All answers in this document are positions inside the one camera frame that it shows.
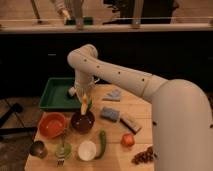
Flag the green chili pepper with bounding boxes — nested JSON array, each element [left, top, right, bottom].
[[95, 130, 107, 160]]

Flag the purple bowl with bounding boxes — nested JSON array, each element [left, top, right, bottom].
[[70, 111, 95, 134]]

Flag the folded blue cloth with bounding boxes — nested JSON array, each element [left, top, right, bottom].
[[103, 89, 121, 101]]

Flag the orange bowl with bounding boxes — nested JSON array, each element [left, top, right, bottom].
[[38, 112, 66, 139]]

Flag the yellow banana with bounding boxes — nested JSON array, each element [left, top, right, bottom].
[[81, 94, 90, 115]]

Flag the bunch of dark grapes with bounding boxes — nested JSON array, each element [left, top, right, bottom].
[[132, 146, 153, 165]]

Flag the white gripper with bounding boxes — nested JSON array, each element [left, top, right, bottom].
[[74, 80, 95, 101]]

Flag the small metal cup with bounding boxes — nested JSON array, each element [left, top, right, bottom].
[[29, 141, 47, 159]]

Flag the black tripod legs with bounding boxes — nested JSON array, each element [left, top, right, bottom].
[[0, 101, 37, 142]]

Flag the green plastic tray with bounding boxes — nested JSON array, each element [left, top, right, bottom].
[[39, 77, 81, 111]]

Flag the red tomato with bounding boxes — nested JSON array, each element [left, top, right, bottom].
[[121, 133, 135, 147]]

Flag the black whiteboard eraser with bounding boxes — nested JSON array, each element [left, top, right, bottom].
[[120, 115, 142, 134]]

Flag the blue sponge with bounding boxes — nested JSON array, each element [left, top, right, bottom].
[[100, 107, 120, 122]]

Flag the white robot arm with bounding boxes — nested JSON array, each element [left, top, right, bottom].
[[67, 44, 213, 171]]

